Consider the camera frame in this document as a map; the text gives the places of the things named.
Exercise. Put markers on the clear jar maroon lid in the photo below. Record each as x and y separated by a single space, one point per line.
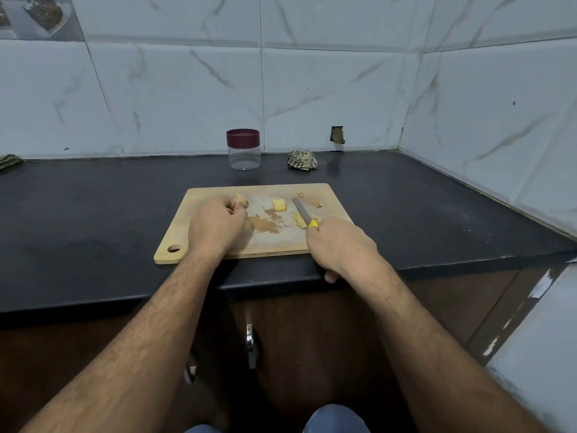
243 159

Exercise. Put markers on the black countertop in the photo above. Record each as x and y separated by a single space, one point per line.
72 230

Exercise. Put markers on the small ginger end piece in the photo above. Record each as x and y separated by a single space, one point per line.
240 201

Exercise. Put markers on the decorative picture tiles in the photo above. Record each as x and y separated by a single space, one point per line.
41 13

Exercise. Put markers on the wooden cutting board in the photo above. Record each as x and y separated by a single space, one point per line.
176 234

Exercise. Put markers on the pile of yellow ginger slices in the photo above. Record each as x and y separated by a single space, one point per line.
279 204

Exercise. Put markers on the person's left forearm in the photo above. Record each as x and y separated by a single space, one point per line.
117 356

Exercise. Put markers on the crumpled patterned cloth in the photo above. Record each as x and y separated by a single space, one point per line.
302 160

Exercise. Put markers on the folded green cloth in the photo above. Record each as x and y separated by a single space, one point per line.
9 162

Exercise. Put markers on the brown wooden cabinet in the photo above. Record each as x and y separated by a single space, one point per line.
451 311

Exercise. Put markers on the person's right forearm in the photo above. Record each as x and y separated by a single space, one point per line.
451 356

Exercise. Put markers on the small ginger peel scraps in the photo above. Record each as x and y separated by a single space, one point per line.
311 201

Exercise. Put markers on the person's blue clothing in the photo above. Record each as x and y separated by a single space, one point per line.
288 421

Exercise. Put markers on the person's right hand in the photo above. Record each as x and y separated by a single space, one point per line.
343 249

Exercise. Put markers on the pile of ginger strips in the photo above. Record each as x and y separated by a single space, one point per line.
266 222

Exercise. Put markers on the person's left hand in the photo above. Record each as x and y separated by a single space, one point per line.
216 228

